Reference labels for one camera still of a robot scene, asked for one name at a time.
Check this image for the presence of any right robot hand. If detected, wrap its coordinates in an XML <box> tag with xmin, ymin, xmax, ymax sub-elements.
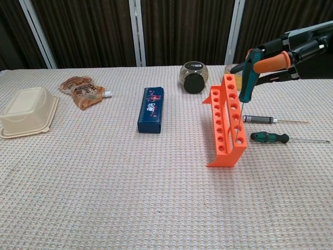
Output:
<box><xmin>230</xmin><ymin>20</ymin><xmax>333</xmax><ymax>86</ymax></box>

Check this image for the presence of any green stubby screwdriver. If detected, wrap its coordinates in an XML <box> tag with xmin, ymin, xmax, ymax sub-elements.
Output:
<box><xmin>235</xmin><ymin>48</ymin><xmax>262</xmax><ymax>143</ymax></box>

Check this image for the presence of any black metal precision screwdriver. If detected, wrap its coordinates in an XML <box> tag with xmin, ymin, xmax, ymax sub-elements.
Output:
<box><xmin>242</xmin><ymin>115</ymin><xmax>310</xmax><ymax>124</ymax></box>

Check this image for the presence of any long green-black screwdriver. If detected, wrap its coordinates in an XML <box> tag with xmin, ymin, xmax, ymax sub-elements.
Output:
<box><xmin>250</xmin><ymin>131</ymin><xmax>331</xmax><ymax>144</ymax></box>

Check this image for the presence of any orange screwdriver rack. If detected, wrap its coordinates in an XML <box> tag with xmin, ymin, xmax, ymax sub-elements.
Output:
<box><xmin>202</xmin><ymin>73</ymin><xmax>247</xmax><ymax>168</ymax></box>

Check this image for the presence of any yellow tape roll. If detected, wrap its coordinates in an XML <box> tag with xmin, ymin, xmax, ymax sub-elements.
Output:
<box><xmin>225</xmin><ymin>64</ymin><xmax>244</xmax><ymax>91</ymax></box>

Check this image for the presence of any glass jar with black lid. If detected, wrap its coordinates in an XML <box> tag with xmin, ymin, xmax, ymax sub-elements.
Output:
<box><xmin>178</xmin><ymin>61</ymin><xmax>209</xmax><ymax>94</ymax></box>

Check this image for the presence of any blue rectangular box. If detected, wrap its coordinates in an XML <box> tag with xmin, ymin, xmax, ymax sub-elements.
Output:
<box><xmin>137</xmin><ymin>87</ymin><xmax>165</xmax><ymax>134</ymax></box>

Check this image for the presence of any brown spouted sauce pouch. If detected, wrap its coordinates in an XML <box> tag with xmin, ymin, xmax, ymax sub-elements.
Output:
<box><xmin>60</xmin><ymin>76</ymin><xmax>113</xmax><ymax>111</ymax></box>

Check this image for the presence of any beige woven tablecloth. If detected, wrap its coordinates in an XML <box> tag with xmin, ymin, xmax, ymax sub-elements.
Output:
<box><xmin>0</xmin><ymin>64</ymin><xmax>333</xmax><ymax>250</ymax></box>

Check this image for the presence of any beige plastic lunch box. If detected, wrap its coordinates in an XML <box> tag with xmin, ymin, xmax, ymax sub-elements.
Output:
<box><xmin>0</xmin><ymin>86</ymin><xmax>59</xmax><ymax>139</ymax></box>

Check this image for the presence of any silver partition post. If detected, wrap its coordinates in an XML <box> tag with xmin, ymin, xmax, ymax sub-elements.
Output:
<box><xmin>19</xmin><ymin>0</ymin><xmax>58</xmax><ymax>69</ymax></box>
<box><xmin>129</xmin><ymin>0</ymin><xmax>146</xmax><ymax>68</ymax></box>
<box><xmin>224</xmin><ymin>0</ymin><xmax>247</xmax><ymax>66</ymax></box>

